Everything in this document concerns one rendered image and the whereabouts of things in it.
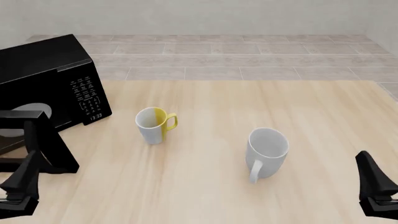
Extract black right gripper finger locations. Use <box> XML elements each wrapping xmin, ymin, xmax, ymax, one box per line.
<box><xmin>355</xmin><ymin>150</ymin><xmax>398</xmax><ymax>200</ymax></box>

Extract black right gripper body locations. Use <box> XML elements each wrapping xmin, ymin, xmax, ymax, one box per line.
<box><xmin>359</xmin><ymin>194</ymin><xmax>398</xmax><ymax>218</ymax></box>

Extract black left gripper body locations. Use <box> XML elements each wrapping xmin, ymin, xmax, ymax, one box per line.
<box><xmin>0</xmin><ymin>197</ymin><xmax>40</xmax><ymax>219</ymax></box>

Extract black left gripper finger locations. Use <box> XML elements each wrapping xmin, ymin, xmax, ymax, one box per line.
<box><xmin>0</xmin><ymin>150</ymin><xmax>41</xmax><ymax>202</ymax></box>

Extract black microwave door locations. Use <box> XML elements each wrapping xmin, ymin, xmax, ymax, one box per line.
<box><xmin>0</xmin><ymin>110</ymin><xmax>80</xmax><ymax>175</ymax></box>

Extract black microwave oven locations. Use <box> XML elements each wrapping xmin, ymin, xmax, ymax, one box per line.
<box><xmin>0</xmin><ymin>34</ymin><xmax>113</xmax><ymax>134</ymax></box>

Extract grey round turntable plate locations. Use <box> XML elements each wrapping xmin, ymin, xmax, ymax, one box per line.
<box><xmin>0</xmin><ymin>103</ymin><xmax>53</xmax><ymax>138</ymax></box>

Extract yellow and white mug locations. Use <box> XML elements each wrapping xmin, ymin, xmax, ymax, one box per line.
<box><xmin>134</xmin><ymin>106</ymin><xmax>179</xmax><ymax>146</ymax></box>

